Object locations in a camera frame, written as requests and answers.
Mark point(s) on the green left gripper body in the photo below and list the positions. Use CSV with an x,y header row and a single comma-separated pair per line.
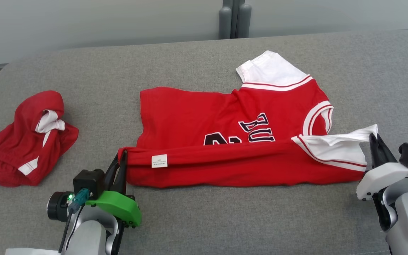
x,y
117,207

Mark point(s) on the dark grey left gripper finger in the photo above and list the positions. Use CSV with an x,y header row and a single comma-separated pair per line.
x,y
120,177
111,175

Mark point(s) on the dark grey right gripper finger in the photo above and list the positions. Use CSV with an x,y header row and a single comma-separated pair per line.
x,y
375,154
384,154

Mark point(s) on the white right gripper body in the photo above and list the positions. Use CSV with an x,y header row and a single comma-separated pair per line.
x,y
384,179

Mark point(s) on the red shorts with white stripes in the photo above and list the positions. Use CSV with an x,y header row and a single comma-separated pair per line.
x,y
16,148

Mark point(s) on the red and white basketball jersey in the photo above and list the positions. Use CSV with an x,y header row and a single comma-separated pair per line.
x,y
207,120

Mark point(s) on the white tape label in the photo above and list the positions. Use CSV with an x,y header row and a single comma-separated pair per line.
x,y
30,251

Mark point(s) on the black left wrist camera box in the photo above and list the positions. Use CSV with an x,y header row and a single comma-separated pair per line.
x,y
89,182

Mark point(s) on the dark grey upright post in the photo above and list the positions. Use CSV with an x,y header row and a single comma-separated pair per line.
x,y
235,19

